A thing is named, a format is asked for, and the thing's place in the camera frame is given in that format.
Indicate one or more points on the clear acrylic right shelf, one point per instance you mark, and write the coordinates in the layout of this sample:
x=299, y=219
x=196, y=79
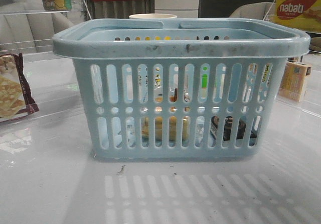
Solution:
x=313, y=46

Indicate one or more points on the clear acrylic left shelf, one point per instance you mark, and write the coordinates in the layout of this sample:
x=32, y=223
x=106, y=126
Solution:
x=27, y=28

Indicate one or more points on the packaged bread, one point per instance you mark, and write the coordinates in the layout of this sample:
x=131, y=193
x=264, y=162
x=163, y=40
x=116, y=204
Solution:
x=172, y=126

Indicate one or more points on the small yellow cardboard box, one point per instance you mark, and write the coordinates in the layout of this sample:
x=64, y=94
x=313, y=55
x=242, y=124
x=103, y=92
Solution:
x=294, y=81

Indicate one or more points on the yellow nabati wafer box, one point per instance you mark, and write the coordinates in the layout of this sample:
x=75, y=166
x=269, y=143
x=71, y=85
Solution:
x=300, y=14

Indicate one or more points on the clear acrylic shelf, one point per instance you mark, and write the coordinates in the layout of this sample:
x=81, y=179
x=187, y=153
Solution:
x=27, y=28
x=313, y=46

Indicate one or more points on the grey armchair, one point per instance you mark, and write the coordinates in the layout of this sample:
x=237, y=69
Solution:
x=258, y=11

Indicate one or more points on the brown cracker snack package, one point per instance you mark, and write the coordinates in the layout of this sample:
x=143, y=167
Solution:
x=16, y=96

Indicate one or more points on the light blue plastic basket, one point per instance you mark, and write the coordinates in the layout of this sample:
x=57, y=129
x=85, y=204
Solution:
x=127, y=69

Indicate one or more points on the white paper cup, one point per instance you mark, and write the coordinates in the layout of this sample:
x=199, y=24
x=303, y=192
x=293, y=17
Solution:
x=153, y=16

